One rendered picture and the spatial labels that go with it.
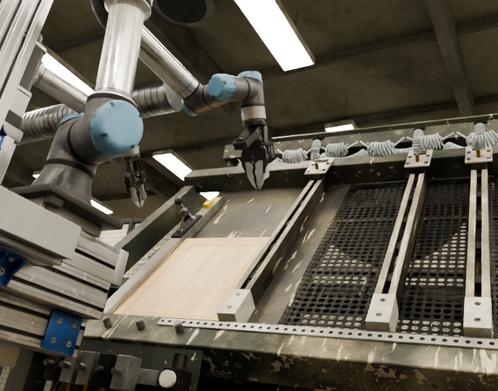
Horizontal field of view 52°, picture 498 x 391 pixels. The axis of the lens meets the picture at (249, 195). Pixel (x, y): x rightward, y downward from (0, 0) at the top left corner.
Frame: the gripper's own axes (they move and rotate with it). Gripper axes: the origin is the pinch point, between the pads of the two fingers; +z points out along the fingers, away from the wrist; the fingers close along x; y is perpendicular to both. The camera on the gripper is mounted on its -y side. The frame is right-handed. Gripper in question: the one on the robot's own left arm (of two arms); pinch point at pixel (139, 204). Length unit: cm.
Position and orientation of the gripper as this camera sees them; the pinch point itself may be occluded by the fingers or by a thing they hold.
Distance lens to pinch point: 214.7
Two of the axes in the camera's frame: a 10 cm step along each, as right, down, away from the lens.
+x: 8.3, -2.3, 5.1
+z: 1.7, 9.7, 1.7
